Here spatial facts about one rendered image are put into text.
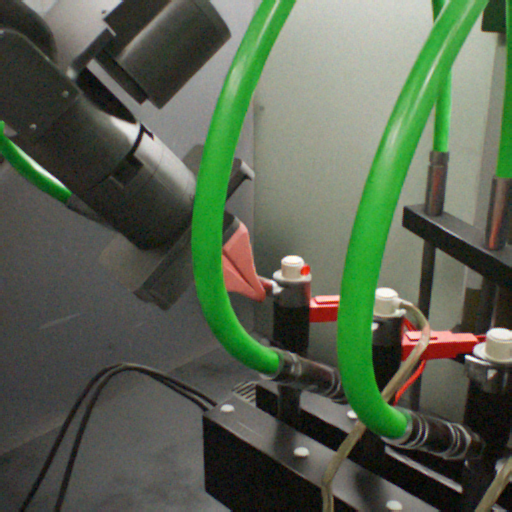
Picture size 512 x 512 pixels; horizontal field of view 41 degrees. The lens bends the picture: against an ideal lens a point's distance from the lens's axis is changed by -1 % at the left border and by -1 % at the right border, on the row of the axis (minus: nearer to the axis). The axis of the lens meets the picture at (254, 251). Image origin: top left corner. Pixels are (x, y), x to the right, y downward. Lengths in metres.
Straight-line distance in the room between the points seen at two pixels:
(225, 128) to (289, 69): 0.54
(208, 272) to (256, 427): 0.25
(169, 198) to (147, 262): 0.04
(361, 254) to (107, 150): 0.17
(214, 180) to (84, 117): 0.10
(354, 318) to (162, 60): 0.18
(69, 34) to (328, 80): 0.48
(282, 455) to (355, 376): 0.25
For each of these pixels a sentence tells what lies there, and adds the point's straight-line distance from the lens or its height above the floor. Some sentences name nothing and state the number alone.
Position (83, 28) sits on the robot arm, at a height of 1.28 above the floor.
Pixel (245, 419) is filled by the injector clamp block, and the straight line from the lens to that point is 0.55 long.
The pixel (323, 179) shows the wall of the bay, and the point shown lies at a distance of 0.83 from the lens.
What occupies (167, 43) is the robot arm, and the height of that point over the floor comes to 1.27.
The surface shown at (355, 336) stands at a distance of 0.27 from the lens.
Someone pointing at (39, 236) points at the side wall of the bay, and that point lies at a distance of 0.73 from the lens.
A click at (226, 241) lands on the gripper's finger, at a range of 0.41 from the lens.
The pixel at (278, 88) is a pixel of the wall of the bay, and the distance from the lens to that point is 0.85.
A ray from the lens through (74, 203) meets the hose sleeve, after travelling 0.51.
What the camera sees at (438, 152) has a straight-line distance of 0.63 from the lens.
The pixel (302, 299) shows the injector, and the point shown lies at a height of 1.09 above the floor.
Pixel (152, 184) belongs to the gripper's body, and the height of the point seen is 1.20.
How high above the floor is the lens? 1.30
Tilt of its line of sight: 22 degrees down
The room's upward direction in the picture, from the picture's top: straight up
